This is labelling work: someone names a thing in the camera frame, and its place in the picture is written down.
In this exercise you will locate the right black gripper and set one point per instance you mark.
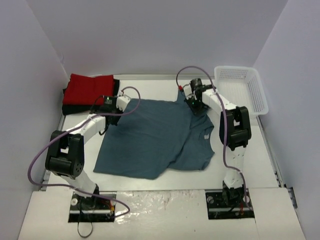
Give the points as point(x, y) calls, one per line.
point(196, 109)

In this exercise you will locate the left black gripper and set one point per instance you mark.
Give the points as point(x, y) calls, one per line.
point(111, 119)

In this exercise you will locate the blue t shirt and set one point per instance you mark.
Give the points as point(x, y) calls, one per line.
point(157, 136)

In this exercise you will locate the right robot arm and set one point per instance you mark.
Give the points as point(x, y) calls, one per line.
point(234, 133)

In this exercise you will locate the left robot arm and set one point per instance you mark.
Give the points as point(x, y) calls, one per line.
point(66, 157)

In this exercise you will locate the red folded t shirt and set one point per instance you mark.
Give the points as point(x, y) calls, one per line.
point(84, 90)

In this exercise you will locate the black folded t shirt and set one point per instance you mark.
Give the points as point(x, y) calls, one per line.
point(74, 109)

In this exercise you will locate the white plastic basket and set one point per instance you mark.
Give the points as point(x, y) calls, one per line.
point(243, 87)

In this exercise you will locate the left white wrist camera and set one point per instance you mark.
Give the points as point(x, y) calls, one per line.
point(122, 102)

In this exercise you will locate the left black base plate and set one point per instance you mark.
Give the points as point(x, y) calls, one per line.
point(88, 210)

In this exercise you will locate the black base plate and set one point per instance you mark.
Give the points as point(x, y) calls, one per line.
point(88, 210)
point(219, 209)

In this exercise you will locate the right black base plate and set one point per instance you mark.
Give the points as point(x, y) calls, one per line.
point(219, 209)

